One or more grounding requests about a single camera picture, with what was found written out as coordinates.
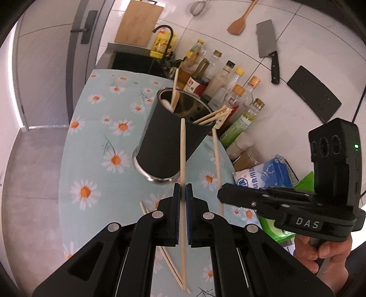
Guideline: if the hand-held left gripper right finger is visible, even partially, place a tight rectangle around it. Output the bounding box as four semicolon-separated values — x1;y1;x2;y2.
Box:
185;183;335;297

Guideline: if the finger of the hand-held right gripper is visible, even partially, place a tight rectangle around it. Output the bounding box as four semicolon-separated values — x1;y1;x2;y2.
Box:
217;183;314;204
221;199;314;227

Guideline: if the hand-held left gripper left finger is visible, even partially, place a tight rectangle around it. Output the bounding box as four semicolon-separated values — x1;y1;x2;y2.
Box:
32;184;181;297

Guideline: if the wooden chopstick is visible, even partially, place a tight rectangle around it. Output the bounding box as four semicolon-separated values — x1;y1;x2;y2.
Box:
199;111;229;126
193;107;226;124
140;201;183;288
211;129;225;216
180;118;188;289
143;207;191;294

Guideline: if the black metal utensil holder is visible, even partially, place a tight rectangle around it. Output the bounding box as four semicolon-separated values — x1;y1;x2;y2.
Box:
132;87;213;185

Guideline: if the cream patterned spoon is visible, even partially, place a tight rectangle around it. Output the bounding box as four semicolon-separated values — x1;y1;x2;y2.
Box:
213;105;232;130

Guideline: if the large cream ladle spoon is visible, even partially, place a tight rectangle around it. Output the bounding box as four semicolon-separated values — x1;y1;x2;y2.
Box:
161;68;180;112

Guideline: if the person's right hand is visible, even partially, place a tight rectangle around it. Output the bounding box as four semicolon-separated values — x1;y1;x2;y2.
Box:
294;232;355;276

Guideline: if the white blue salt bag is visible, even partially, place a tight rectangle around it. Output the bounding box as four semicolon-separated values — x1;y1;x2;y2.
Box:
263;156;300;189
232;163;272;190

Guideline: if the green packet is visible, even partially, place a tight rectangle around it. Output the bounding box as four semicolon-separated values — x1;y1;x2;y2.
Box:
259;171;315;241

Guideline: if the brown spice jar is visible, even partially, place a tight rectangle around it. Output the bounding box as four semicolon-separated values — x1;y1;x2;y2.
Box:
233;150;261;172

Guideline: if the beige spice jar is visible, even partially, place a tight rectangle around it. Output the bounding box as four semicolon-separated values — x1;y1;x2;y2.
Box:
227;132;253;160

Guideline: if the green label oil bottle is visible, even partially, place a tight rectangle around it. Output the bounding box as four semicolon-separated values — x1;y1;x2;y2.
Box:
220;98;266;149

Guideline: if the short bottle gold cap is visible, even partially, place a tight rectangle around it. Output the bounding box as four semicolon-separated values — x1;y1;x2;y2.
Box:
227;84;246;116

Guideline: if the daisy print tablecloth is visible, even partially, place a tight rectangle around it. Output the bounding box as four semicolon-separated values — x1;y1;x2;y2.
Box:
59;69;261;297

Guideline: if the clear bottle orange cap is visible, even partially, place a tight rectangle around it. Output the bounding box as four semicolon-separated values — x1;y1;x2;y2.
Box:
246;76;261;105

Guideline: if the clear bottle yellow cap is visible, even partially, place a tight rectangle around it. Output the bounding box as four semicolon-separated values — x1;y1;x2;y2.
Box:
229;68;246;89

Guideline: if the red label sauce bottle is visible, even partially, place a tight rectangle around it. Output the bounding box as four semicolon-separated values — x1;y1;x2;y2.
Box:
183;58;210;95

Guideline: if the clear bottle gold cap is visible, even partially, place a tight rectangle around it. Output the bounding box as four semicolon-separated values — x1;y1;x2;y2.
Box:
210;50;223;82

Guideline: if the amber bottle yellow cap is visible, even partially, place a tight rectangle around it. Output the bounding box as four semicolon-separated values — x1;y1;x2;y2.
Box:
186;39;206;69

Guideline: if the dark kitchen sink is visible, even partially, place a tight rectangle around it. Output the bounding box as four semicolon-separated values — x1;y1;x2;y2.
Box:
107;42;169;78

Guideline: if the wooden spatula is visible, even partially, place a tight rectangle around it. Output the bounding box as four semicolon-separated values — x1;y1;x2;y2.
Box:
227;0;259;35

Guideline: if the yellow dish soap bottle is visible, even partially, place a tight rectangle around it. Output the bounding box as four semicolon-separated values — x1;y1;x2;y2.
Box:
149;27;178;58

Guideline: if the black faucet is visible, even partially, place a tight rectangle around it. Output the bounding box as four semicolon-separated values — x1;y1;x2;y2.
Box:
152;25;175;59

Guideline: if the grey door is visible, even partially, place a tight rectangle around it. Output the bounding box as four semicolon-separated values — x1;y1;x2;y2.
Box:
65;0;115;127

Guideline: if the metal mesh strainer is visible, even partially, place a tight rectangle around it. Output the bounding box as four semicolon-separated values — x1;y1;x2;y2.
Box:
190;0;205;16

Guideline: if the wooden cutting board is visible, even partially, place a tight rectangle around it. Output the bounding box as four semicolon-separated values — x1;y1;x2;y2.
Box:
114;0;164;48

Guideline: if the black cable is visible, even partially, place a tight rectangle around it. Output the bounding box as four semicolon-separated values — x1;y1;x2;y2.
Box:
353;86;366;124

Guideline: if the black wall panel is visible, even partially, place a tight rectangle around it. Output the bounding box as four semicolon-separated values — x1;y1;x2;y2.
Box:
287;65;342;124

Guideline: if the steel cleaver black handle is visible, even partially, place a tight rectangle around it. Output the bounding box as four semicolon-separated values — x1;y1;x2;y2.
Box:
256;19;280;85

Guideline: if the black door handle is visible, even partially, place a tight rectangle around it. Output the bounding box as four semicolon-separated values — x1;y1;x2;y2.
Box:
71;11;98;44

